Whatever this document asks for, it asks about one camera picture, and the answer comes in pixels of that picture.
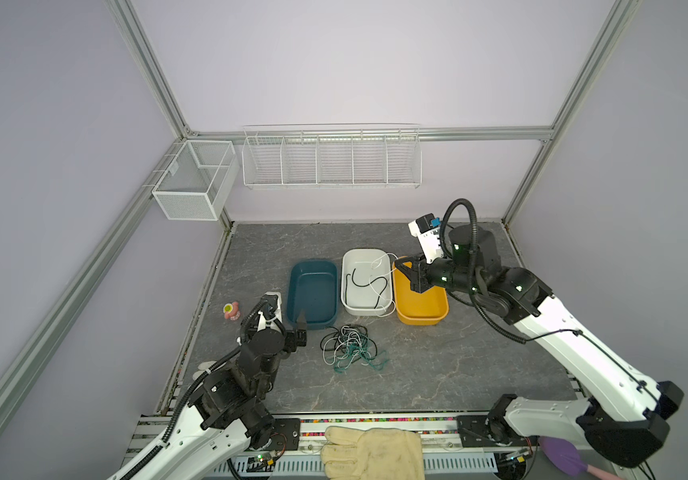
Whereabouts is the teal plastic bin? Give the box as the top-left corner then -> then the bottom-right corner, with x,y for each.
285,259 -> 339,330

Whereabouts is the pink toy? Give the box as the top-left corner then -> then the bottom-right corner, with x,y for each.
222,302 -> 241,321

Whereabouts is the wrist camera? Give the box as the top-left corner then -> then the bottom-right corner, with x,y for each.
408,213 -> 445,264
258,292 -> 283,331

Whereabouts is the cable pile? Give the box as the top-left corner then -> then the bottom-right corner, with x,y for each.
318,323 -> 391,374

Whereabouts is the yellow plastic bin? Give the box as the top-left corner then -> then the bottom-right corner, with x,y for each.
392,268 -> 450,326

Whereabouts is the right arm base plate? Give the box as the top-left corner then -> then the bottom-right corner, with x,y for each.
456,414 -> 528,448

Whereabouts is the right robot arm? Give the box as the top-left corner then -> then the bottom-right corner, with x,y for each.
393,198 -> 684,468

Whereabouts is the black cable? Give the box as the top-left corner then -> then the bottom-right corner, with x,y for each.
345,268 -> 391,311

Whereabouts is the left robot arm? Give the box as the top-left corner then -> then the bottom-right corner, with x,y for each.
110,312 -> 307,479

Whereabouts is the purple brush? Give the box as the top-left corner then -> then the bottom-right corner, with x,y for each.
539,436 -> 621,480

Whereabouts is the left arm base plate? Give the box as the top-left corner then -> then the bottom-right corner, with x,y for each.
250,417 -> 301,451

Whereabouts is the white plastic bin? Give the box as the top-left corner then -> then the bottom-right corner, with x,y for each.
340,248 -> 394,317

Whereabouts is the small white mesh basket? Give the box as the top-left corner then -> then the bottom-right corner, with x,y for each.
152,140 -> 239,221

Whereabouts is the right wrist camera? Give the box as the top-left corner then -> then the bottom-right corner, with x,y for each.
408,213 -> 445,264

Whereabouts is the beige leather glove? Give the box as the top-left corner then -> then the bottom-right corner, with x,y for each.
320,427 -> 425,479

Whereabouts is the long white wire basket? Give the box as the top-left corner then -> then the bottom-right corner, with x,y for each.
242,123 -> 423,189

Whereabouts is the white cable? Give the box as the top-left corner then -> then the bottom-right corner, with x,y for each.
363,251 -> 402,316

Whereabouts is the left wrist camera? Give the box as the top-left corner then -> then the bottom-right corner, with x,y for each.
258,292 -> 283,331

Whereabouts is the white knit glove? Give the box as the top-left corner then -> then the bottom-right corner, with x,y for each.
192,361 -> 215,380

